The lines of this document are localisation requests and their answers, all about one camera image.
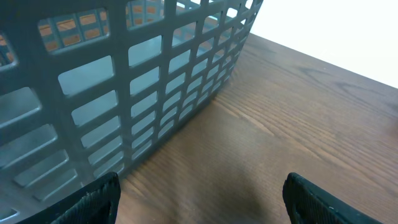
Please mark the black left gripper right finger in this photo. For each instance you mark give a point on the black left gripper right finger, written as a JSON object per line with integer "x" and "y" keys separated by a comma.
{"x": 308, "y": 203}

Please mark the grey plastic shopping basket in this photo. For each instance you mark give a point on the grey plastic shopping basket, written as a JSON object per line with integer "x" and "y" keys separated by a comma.
{"x": 90, "y": 88}

